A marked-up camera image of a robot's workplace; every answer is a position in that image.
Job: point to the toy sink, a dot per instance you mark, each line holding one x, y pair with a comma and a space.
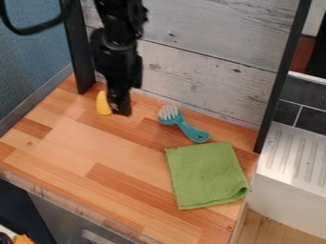
293, 178

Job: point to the green cloth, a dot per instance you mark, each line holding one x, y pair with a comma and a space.
206, 176

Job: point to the yellow toy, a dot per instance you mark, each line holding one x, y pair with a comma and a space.
103, 105

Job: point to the blue dish brush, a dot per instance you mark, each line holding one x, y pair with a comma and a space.
182, 124

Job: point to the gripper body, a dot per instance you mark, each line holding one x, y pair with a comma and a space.
116, 63

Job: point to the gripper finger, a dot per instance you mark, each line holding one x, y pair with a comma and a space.
125, 104
112, 101

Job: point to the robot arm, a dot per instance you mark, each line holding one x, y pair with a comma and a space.
121, 14

